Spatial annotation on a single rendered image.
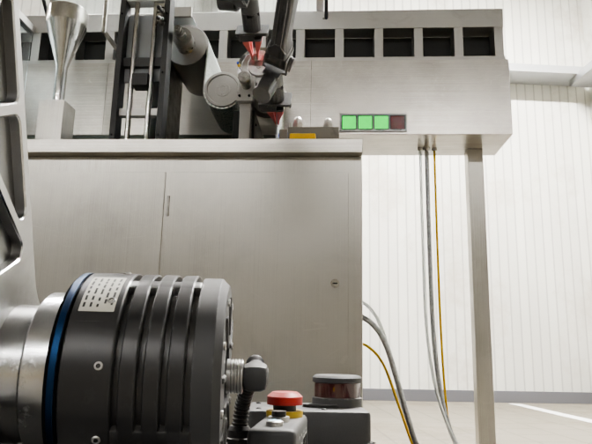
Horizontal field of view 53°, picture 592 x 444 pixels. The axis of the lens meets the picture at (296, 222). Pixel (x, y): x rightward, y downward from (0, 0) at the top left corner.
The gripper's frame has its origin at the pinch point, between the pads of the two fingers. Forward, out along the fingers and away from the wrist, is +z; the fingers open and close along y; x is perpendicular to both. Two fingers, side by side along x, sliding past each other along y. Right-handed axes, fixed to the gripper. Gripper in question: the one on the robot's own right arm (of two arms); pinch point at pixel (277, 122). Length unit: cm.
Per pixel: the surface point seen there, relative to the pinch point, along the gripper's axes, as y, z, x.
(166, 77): -33.0, -17.0, 0.1
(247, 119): -8.8, -5.0, -5.0
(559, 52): 201, 155, 283
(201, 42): -26.0, -15.1, 23.0
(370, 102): 32.0, 16.6, 32.1
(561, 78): 196, 158, 250
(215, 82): -20.5, -8.2, 10.2
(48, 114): -79, 1, 6
